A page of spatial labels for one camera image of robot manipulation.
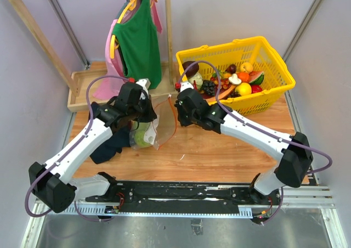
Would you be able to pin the wooden clothes rack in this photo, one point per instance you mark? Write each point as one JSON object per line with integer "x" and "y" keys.
{"x": 78, "y": 81}

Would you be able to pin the pink shirt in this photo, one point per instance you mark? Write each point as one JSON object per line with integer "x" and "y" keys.
{"x": 110, "y": 87}

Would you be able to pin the clear zip top bag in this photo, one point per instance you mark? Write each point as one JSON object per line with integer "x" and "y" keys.
{"x": 164, "y": 127}

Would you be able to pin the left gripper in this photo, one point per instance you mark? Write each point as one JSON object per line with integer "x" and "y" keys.
{"x": 150, "y": 114}

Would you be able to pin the dark navy cloth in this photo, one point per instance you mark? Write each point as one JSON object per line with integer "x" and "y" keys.
{"x": 109, "y": 149}

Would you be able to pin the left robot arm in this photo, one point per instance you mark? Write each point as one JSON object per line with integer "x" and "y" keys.
{"x": 52, "y": 182}

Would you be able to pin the toy watermelon slice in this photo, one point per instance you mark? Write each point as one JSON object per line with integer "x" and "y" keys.
{"x": 256, "y": 77}

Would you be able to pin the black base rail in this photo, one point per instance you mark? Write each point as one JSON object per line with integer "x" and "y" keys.
{"x": 187, "y": 199}

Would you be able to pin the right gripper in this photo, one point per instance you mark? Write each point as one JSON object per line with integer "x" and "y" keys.
{"x": 183, "y": 121}

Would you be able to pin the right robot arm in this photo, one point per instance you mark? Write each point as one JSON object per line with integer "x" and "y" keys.
{"x": 290, "y": 152}

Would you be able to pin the green tank top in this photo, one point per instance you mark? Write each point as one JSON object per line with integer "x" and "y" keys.
{"x": 138, "y": 44}

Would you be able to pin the yellow plastic shopping basket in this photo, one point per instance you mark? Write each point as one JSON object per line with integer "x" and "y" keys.
{"x": 219, "y": 62}

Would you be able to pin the dark toy grapes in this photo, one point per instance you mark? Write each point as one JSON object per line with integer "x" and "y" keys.
{"x": 209, "y": 88}

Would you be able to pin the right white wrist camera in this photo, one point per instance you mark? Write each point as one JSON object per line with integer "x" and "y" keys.
{"x": 181, "y": 86}

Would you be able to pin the white toy mushroom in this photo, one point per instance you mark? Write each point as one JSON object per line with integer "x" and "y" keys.
{"x": 234, "y": 79}

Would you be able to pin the yellow clothes hanger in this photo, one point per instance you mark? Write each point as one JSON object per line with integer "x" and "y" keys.
{"x": 128, "y": 10}

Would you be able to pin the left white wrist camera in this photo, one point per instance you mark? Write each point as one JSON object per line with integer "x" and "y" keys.
{"x": 144, "y": 83}

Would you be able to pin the yellow toy lemon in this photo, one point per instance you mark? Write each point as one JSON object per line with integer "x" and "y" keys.
{"x": 243, "y": 89}

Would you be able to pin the green toy cabbage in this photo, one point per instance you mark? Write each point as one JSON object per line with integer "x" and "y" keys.
{"x": 137, "y": 138}

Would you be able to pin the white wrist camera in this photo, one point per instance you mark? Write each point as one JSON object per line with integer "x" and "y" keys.
{"x": 181, "y": 86}
{"x": 144, "y": 83}

